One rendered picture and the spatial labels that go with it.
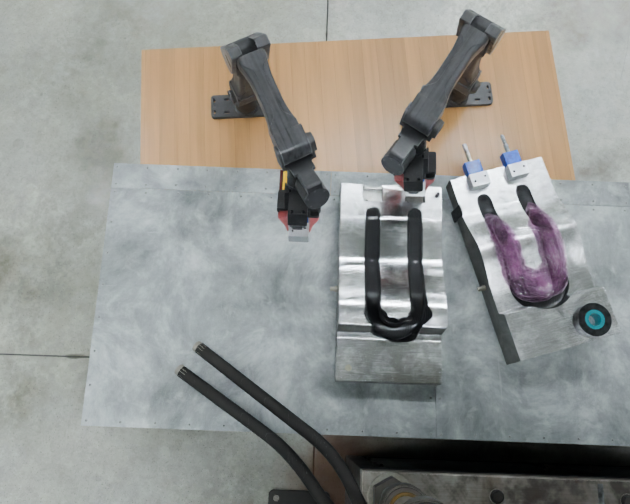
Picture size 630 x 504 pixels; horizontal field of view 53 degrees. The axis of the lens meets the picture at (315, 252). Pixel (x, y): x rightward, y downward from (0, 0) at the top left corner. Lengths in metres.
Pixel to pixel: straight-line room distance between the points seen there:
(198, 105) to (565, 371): 1.22
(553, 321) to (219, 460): 1.34
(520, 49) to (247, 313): 1.10
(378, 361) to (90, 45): 2.01
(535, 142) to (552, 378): 0.65
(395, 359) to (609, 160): 1.62
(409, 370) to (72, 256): 1.55
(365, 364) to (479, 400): 0.31
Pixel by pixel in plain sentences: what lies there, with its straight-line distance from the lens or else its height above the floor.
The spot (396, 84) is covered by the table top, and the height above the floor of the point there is 0.80.
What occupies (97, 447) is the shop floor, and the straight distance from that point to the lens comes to 2.55.
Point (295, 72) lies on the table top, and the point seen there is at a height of 0.80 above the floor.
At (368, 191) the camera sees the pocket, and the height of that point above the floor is 0.86.
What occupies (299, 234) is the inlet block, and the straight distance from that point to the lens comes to 1.54.
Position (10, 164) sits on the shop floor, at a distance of 2.91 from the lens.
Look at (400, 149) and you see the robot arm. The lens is 1.41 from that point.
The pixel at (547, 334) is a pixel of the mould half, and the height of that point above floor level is 0.91.
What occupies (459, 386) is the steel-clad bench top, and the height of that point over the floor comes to 0.80.
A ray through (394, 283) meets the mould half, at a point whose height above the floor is 0.91.
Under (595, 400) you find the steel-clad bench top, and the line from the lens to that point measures 1.78.
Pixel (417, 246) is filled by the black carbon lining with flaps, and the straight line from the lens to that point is 1.63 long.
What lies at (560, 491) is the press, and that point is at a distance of 1.77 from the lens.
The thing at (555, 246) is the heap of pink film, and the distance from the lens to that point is 1.70.
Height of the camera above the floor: 2.43
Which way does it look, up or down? 75 degrees down
